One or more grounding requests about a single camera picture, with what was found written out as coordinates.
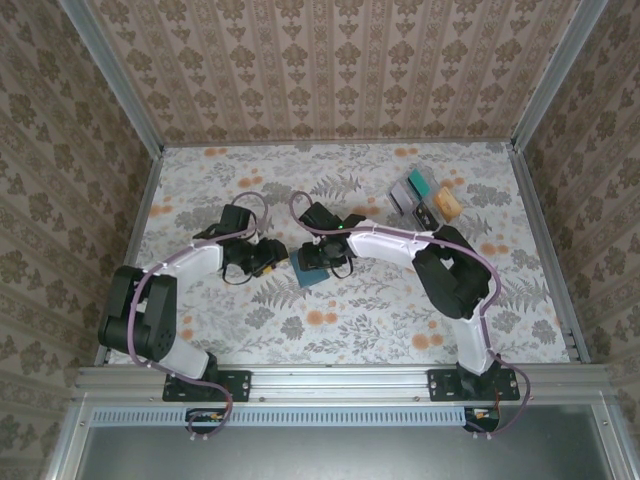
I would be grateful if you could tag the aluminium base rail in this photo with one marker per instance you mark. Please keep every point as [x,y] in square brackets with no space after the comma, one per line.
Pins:
[340,382]

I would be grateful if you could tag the grey striped card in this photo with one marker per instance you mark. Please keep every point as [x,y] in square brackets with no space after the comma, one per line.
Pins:
[401,199]

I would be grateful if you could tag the teal card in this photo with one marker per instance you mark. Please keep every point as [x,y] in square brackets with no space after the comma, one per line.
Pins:
[419,183]

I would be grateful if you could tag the teal leather card holder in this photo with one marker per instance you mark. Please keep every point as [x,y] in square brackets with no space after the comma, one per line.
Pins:
[312,278]

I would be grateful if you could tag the aluminium corner post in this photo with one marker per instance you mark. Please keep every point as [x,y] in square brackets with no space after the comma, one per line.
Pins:
[115,80]
[555,75]

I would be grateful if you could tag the orange card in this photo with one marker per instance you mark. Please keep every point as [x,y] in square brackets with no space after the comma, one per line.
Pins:
[447,203]

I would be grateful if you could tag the black card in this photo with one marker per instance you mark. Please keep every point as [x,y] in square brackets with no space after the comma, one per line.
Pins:
[424,216]

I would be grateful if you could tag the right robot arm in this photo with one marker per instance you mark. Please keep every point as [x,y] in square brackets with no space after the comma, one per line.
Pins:
[450,280]

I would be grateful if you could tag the aluminium side rail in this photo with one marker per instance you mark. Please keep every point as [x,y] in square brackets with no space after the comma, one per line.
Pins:
[550,250]
[132,240]

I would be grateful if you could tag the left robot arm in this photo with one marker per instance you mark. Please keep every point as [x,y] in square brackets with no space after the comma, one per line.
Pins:
[155,305]

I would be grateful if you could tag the clear acrylic tray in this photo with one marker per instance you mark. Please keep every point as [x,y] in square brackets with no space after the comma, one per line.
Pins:
[425,200]

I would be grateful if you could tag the grey metal panel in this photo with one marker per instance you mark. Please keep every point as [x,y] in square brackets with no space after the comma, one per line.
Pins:
[350,455]

